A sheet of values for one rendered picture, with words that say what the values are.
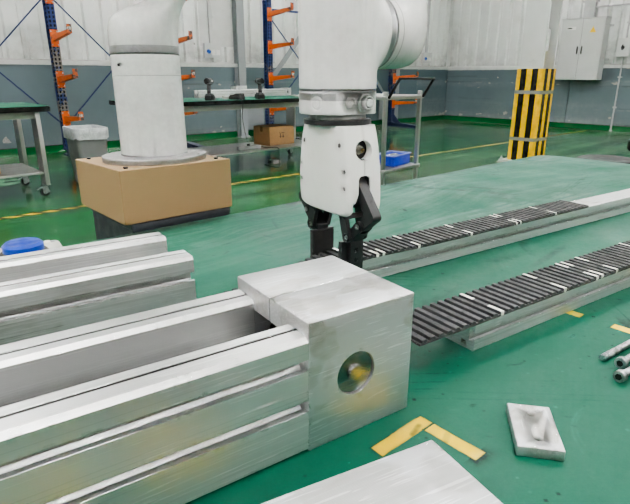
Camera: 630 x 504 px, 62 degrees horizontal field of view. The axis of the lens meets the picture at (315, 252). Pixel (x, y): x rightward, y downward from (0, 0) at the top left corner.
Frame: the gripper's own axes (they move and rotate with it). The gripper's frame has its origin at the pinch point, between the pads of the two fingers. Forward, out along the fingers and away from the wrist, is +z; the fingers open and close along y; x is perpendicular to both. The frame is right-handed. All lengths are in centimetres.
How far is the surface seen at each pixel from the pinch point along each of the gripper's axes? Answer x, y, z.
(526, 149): -532, 341, 63
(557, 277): -15.5, -19.1, 0.7
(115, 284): 26.5, -4.9, -3.3
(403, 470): 23.5, -36.6, -5.3
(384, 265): -6.8, -1.2, 2.9
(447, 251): -17.7, -1.7, 2.9
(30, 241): 30.8, 12.7, -3.3
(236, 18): -381, 798, -111
